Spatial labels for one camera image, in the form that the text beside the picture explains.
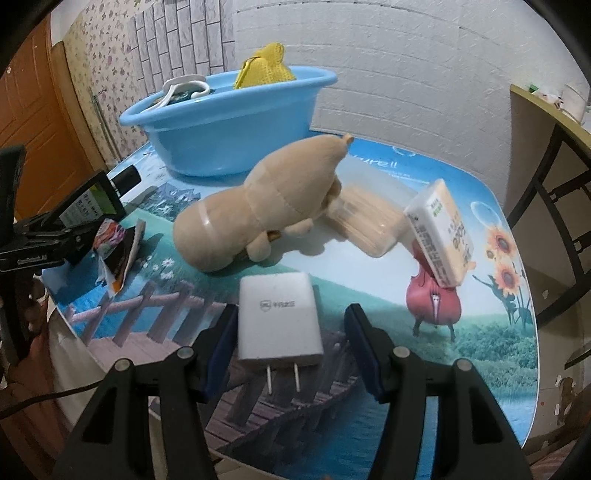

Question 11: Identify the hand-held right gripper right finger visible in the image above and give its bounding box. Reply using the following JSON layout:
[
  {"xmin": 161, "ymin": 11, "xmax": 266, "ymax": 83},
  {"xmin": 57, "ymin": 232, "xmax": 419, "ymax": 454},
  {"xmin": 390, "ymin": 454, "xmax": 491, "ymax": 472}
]
[{"xmin": 344, "ymin": 302, "xmax": 541, "ymax": 480}]

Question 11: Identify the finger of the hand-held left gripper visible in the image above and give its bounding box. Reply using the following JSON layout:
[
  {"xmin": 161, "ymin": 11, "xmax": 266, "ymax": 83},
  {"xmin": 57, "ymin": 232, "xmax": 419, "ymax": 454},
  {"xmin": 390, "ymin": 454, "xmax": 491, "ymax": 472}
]
[
  {"xmin": 28, "ymin": 225, "xmax": 101, "ymax": 256},
  {"xmin": 15, "ymin": 210, "xmax": 75, "ymax": 235}
]

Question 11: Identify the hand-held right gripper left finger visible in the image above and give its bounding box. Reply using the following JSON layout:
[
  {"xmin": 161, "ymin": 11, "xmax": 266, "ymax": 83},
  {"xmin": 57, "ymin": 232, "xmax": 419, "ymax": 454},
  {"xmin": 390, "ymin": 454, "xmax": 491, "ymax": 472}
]
[{"xmin": 51, "ymin": 305, "xmax": 239, "ymax": 480}]

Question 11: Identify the black bottle green label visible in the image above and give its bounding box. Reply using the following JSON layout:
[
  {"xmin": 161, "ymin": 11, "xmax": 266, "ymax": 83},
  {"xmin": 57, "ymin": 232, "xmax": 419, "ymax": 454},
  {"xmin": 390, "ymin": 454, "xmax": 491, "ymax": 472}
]
[{"xmin": 59, "ymin": 165, "xmax": 142, "ymax": 228}]

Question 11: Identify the red snack packet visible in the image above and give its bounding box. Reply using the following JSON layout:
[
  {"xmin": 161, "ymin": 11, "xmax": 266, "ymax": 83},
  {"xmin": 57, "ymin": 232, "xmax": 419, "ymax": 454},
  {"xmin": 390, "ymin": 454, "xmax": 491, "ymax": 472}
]
[{"xmin": 93, "ymin": 219, "xmax": 147, "ymax": 295}]

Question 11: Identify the white charger plug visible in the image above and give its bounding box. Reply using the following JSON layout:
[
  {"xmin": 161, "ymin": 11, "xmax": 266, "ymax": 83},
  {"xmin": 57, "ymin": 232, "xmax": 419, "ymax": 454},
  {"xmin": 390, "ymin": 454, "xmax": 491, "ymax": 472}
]
[{"xmin": 237, "ymin": 271, "xmax": 325, "ymax": 396}]

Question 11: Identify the translucent plastic toothpick box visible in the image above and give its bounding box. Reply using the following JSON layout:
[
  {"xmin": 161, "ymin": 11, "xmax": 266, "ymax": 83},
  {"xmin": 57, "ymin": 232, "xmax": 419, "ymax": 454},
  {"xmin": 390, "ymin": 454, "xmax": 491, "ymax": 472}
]
[{"xmin": 323, "ymin": 181, "xmax": 413, "ymax": 259}]

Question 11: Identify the beige plush toy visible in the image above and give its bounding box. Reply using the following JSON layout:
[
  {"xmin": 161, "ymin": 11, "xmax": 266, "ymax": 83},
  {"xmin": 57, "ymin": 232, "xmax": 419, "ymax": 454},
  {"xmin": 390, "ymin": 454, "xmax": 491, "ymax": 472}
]
[{"xmin": 172, "ymin": 133, "xmax": 355, "ymax": 274}]

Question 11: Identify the blue plastic basin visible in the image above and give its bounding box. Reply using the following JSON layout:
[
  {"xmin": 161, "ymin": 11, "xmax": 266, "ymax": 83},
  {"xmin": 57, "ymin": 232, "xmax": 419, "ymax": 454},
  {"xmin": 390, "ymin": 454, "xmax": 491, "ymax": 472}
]
[{"xmin": 119, "ymin": 66, "xmax": 337, "ymax": 177}]

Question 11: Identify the yellow mesh bag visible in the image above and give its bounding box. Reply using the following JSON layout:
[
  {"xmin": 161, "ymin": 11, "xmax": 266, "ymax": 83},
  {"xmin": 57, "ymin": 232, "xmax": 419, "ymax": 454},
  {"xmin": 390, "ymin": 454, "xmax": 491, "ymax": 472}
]
[{"xmin": 233, "ymin": 42, "xmax": 296, "ymax": 89}]

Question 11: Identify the person's left hand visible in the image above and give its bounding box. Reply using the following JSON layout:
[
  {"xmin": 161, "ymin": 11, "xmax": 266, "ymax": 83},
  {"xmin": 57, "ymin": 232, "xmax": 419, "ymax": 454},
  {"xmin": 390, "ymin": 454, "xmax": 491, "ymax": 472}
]
[{"xmin": 26, "ymin": 276, "xmax": 50, "ymax": 334}]

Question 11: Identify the thin metal pole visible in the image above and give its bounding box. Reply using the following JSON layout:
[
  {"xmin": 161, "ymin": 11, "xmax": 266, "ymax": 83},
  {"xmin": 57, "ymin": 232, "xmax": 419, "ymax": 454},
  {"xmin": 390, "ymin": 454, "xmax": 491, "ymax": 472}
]
[{"xmin": 91, "ymin": 91, "xmax": 117, "ymax": 160}]

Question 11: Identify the orange wooden door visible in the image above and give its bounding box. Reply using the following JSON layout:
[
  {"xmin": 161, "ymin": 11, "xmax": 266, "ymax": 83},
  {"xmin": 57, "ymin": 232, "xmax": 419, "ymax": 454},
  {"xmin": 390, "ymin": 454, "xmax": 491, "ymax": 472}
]
[{"xmin": 0, "ymin": 16, "xmax": 110, "ymax": 186}]

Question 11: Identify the beige drink carton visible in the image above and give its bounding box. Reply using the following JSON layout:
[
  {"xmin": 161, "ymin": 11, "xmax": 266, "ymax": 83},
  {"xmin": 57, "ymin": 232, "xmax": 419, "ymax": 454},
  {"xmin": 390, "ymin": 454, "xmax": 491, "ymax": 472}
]
[{"xmin": 403, "ymin": 178, "xmax": 477, "ymax": 288}]

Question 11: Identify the white roll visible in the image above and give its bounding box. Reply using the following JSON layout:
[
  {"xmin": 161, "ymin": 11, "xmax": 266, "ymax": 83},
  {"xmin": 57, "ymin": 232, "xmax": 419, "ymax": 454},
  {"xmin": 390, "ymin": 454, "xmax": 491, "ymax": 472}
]
[{"xmin": 560, "ymin": 87, "xmax": 591, "ymax": 121}]

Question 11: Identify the black cable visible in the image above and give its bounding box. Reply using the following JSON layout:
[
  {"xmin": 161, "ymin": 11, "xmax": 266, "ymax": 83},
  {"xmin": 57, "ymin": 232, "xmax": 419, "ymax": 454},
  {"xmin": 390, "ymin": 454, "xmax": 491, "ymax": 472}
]
[{"xmin": 0, "ymin": 387, "xmax": 101, "ymax": 417}]

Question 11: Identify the desk with black frame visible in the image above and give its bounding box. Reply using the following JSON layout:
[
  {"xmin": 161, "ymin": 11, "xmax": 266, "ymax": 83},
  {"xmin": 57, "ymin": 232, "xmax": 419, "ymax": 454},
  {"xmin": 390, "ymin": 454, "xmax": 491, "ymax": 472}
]
[{"xmin": 505, "ymin": 83, "xmax": 591, "ymax": 326}]

